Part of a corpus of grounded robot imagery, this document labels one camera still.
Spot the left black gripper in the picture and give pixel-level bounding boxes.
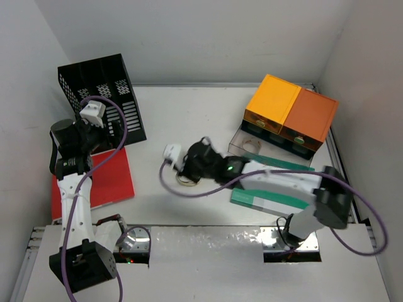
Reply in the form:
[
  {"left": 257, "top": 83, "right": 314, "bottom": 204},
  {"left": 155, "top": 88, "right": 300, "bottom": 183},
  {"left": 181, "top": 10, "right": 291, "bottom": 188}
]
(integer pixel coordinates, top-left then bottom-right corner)
[{"left": 76, "top": 113, "right": 127, "bottom": 154}]

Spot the beige masking tape roll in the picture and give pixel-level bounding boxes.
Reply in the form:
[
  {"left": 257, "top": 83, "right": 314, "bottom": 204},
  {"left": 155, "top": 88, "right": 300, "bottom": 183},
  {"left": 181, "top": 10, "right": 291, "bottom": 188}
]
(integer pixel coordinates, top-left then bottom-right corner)
[{"left": 176, "top": 174, "right": 201, "bottom": 187}]

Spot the large clear tape roll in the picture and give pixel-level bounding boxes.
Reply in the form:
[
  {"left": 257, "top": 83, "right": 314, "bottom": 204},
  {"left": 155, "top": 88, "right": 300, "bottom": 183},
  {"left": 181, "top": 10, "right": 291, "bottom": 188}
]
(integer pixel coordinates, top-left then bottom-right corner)
[{"left": 242, "top": 137, "right": 261, "bottom": 154}]

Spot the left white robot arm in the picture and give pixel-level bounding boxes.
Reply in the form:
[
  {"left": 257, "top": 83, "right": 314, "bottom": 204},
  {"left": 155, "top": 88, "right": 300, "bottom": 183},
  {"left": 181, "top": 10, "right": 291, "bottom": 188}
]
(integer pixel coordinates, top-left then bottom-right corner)
[{"left": 49, "top": 119, "right": 123, "bottom": 299}]

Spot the left metal arm base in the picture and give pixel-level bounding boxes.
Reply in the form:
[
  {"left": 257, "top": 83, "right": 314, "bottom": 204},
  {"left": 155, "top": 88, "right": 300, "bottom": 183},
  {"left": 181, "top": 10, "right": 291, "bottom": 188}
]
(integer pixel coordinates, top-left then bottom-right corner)
[{"left": 116, "top": 225, "right": 152, "bottom": 253}]

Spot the right metal arm base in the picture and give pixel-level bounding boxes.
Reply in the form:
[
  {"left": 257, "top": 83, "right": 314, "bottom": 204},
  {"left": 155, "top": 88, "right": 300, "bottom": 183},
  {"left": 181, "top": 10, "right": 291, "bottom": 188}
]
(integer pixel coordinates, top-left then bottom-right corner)
[{"left": 259, "top": 226, "right": 319, "bottom": 254}]

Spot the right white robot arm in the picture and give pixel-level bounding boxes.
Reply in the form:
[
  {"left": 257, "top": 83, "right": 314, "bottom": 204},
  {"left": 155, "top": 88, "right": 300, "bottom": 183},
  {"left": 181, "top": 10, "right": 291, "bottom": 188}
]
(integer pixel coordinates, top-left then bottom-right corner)
[{"left": 175, "top": 140, "right": 352, "bottom": 249}]

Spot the red notebook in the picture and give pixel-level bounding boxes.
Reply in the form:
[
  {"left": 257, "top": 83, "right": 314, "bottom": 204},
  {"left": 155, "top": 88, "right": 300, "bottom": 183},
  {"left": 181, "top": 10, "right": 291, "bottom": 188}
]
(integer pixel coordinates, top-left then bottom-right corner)
[{"left": 51, "top": 148, "right": 135, "bottom": 221}]

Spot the black mesh file organizer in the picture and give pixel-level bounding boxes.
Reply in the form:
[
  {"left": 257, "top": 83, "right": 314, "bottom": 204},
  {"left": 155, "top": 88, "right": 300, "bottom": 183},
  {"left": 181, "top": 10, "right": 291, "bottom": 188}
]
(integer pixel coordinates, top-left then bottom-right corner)
[{"left": 57, "top": 53, "right": 147, "bottom": 145}]

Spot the green notebook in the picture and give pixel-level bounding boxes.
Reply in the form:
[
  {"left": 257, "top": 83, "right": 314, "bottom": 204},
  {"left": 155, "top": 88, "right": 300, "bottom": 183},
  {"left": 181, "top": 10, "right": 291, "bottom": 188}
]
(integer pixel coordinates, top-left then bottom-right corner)
[{"left": 230, "top": 152, "right": 315, "bottom": 216}]

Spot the yellow drawer box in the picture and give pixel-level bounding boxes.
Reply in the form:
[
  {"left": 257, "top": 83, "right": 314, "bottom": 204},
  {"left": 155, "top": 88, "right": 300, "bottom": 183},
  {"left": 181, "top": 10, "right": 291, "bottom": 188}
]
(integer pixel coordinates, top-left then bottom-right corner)
[{"left": 243, "top": 74, "right": 302, "bottom": 134}]

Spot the orange drawer box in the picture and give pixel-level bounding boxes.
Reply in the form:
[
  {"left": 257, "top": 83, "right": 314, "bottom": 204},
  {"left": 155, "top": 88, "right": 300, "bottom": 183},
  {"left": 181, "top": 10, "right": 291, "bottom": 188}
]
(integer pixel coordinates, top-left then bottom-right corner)
[{"left": 280, "top": 89, "right": 339, "bottom": 151}]

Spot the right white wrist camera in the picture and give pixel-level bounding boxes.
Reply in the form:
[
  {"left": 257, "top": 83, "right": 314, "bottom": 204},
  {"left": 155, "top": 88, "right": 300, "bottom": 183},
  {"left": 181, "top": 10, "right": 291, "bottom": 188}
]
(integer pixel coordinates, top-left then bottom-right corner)
[{"left": 163, "top": 143, "right": 186, "bottom": 171}]

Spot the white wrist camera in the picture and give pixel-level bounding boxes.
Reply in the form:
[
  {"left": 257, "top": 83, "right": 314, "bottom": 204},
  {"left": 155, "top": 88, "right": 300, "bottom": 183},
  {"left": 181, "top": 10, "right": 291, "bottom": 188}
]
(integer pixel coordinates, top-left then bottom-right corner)
[
  {"left": 163, "top": 143, "right": 186, "bottom": 171},
  {"left": 79, "top": 101, "right": 106, "bottom": 128}
]

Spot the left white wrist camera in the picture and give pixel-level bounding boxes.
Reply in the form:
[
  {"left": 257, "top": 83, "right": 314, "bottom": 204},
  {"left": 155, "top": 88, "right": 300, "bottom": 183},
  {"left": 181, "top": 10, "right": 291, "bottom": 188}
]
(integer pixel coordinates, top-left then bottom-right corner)
[{"left": 79, "top": 101, "right": 106, "bottom": 128}]

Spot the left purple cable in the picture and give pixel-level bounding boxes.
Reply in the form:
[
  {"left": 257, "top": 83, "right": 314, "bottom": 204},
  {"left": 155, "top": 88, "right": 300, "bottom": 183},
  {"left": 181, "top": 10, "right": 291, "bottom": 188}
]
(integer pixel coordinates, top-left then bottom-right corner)
[{"left": 61, "top": 96, "right": 128, "bottom": 302}]

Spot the purple cable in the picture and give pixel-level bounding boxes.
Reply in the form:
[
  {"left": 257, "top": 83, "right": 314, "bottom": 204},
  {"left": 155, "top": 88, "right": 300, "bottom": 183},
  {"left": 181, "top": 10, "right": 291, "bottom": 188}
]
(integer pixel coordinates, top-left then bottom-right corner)
[
  {"left": 159, "top": 159, "right": 390, "bottom": 256},
  {"left": 61, "top": 96, "right": 128, "bottom": 302}
]

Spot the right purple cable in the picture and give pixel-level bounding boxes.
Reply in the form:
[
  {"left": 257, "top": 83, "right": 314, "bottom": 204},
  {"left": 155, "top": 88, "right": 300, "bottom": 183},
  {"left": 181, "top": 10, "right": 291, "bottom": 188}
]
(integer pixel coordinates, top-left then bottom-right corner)
[{"left": 159, "top": 159, "right": 390, "bottom": 256}]

